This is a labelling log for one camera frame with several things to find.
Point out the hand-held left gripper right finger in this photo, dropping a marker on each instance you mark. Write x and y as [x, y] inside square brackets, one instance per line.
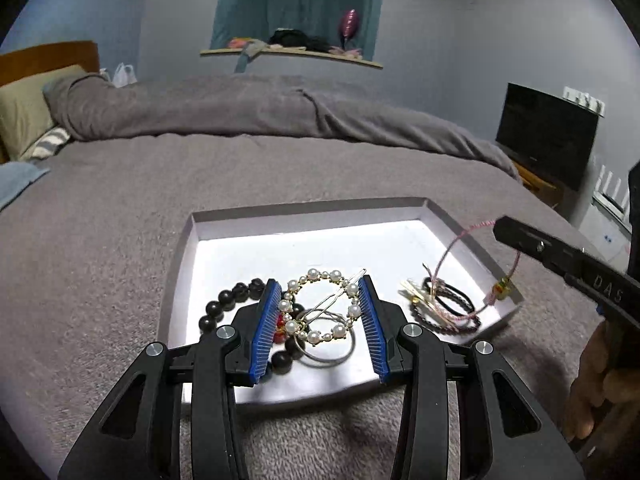
[375, 330]

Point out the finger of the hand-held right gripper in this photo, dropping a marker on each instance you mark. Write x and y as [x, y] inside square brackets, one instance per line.
[530, 242]

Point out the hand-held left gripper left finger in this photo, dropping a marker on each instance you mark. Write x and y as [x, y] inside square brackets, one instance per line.
[265, 330]

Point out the silver bangle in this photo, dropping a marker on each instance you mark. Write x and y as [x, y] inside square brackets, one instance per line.
[325, 363]

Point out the round pearl hair clip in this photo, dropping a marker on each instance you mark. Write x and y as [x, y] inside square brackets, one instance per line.
[312, 274]

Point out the grey cardboard tray box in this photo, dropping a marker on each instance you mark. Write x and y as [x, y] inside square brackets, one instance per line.
[240, 260]

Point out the person's right hand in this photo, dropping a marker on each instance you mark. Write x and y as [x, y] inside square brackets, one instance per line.
[587, 390]

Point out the wooden television stand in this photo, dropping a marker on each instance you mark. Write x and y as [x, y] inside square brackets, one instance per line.
[535, 180]

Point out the white cabinet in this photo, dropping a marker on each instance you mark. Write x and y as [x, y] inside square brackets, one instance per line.
[602, 230]

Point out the white router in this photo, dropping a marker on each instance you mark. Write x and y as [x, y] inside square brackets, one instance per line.
[612, 192]

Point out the black television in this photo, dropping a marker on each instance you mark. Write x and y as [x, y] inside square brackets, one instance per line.
[545, 132]

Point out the grey bedspread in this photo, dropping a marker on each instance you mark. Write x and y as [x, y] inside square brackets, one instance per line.
[100, 260]

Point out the grey duvet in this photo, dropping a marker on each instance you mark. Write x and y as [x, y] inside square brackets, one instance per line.
[250, 105]

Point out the pink fluffy item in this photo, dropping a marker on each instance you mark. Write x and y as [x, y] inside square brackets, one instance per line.
[346, 52]

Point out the wooden windowsill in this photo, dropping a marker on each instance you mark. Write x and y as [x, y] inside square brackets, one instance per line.
[310, 56]

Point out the grey hanging cloth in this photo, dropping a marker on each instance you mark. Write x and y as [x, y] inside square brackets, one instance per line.
[248, 52]

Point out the pink balloon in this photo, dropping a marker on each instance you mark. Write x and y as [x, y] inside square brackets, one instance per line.
[348, 22]

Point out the striped pillow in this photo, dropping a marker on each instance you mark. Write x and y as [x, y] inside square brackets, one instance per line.
[50, 142]

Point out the pink orange cloth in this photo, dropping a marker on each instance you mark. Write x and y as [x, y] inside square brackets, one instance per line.
[239, 43]

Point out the white plastic bag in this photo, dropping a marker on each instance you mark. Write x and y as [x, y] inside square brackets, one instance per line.
[123, 76]

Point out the light blue blanket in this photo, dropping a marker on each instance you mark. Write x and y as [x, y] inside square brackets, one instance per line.
[15, 180]

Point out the black clothing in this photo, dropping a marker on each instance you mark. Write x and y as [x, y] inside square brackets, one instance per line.
[300, 40]

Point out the green pillow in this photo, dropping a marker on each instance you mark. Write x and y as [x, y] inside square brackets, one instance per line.
[25, 110]

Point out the teal curtain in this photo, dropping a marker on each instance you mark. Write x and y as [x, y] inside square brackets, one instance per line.
[250, 0]

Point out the wooden headboard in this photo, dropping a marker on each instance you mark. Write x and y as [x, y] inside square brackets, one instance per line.
[40, 55]

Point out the white wall hooks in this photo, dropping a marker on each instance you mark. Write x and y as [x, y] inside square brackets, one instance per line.
[585, 101]

